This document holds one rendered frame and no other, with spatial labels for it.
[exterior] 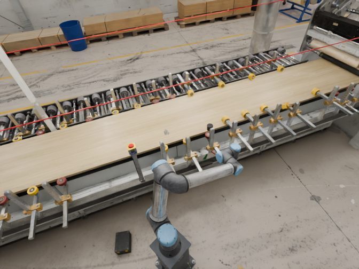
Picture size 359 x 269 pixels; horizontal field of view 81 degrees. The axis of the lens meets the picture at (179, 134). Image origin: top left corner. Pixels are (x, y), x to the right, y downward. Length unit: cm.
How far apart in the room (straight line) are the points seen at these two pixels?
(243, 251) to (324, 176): 153
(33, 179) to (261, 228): 244
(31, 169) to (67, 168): 35
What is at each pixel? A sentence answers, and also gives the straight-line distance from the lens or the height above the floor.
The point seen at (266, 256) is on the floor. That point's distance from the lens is 270.
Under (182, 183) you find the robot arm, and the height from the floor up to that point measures 141.
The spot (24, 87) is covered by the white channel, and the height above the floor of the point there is 147.
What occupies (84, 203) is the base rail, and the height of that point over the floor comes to 70.
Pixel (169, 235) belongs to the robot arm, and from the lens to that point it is 175.
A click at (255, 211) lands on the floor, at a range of 285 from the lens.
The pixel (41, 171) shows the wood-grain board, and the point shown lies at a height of 90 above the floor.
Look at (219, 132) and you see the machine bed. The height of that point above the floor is 80.
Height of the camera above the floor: 252
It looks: 46 degrees down
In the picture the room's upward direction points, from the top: 5 degrees counter-clockwise
